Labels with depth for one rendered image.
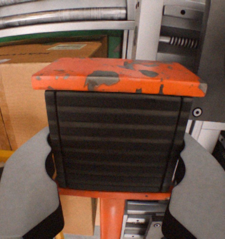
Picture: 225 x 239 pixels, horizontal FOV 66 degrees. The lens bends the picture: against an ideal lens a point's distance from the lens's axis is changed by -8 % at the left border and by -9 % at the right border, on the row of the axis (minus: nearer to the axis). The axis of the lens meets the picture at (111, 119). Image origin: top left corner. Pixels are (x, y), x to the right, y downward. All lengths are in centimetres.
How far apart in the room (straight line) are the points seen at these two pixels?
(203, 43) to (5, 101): 39
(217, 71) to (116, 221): 23
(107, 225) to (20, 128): 34
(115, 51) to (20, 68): 96
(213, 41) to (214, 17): 3
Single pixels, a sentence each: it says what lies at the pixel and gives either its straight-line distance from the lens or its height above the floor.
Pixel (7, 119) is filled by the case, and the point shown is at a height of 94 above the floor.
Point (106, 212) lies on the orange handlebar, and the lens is 17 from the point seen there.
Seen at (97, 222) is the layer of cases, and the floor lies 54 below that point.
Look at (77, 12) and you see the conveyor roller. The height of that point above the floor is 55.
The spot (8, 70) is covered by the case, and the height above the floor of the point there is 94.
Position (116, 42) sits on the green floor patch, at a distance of 130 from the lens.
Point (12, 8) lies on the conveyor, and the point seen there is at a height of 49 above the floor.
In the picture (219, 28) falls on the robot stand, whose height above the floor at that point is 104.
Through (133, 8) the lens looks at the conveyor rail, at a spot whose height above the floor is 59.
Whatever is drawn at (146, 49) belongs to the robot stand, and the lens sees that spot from 30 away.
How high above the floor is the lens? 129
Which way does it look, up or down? 62 degrees down
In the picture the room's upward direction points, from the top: 175 degrees counter-clockwise
